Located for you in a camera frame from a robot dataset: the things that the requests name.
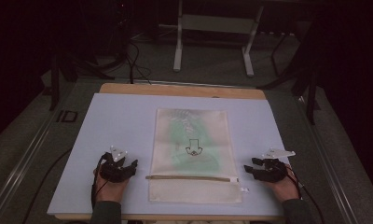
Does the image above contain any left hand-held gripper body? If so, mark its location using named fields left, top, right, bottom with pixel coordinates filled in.
left=99, top=145, right=129, bottom=184

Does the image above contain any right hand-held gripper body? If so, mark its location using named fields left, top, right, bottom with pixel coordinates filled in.
left=255, top=147, right=297, bottom=184

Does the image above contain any cream mesh zipper bag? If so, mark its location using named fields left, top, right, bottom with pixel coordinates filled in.
left=147, top=107, right=250, bottom=205

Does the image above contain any person's left hand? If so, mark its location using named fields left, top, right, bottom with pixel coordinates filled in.
left=93, top=167, right=131, bottom=203

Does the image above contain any person's right hand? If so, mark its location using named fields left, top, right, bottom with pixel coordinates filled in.
left=263, top=168, right=301, bottom=203

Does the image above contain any light blue mat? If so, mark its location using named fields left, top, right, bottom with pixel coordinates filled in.
left=47, top=92, right=285, bottom=217

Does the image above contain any green garment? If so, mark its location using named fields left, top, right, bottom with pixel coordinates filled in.
left=168, top=117, right=221, bottom=172

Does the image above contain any wooden table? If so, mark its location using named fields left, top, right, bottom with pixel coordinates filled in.
left=54, top=82, right=285, bottom=222

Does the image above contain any black metal stand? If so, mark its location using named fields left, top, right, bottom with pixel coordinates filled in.
left=256, top=18, right=321, bottom=126
left=48, top=46, right=130, bottom=112

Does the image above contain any white metal stand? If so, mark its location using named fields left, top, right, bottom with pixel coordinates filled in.
left=173, top=0, right=265, bottom=77

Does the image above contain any left hand-held gripper cable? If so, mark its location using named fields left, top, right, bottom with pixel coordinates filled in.
left=90, top=154, right=109, bottom=210

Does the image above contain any hand-held gripper cable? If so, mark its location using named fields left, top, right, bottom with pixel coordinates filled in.
left=284, top=163, right=326, bottom=224
left=90, top=154, right=109, bottom=210

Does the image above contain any right hand-held gripper cable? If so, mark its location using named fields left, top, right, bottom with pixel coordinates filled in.
left=284, top=163, right=326, bottom=224

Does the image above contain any metal floor rail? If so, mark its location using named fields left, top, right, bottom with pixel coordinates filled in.
left=295, top=92, right=360, bottom=224
left=0, top=78, right=80, bottom=224

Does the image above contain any black floor cable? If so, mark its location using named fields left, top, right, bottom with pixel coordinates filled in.
left=21, top=147, right=74, bottom=224

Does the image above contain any bundle of black floor cables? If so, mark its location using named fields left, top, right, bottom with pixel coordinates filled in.
left=124, top=34, right=153, bottom=86

